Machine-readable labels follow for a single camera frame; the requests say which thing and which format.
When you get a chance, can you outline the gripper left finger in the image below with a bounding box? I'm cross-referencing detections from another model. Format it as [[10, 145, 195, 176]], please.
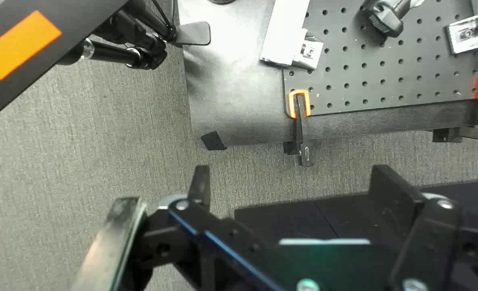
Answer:
[[72, 165, 301, 291]]

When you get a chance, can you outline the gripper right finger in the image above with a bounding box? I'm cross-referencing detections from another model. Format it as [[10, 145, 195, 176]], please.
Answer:
[[369, 164, 478, 291]]

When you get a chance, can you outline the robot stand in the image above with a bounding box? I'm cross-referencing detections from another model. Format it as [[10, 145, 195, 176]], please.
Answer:
[[177, 0, 478, 151]]

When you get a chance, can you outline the black stand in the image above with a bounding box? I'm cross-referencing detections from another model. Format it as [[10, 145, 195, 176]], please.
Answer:
[[57, 0, 211, 70]]

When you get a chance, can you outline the black and grey knob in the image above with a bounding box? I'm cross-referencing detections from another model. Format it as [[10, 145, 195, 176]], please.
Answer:
[[361, 0, 426, 38]]

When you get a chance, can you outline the black board with orange patch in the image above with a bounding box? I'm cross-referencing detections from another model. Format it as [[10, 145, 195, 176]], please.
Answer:
[[0, 0, 131, 128]]

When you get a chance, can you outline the silver metal bracket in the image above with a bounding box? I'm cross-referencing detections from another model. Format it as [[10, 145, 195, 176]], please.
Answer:
[[445, 0, 478, 61]]

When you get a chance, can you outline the white metal bracket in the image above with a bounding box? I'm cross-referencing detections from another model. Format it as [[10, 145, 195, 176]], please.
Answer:
[[259, 0, 324, 70]]

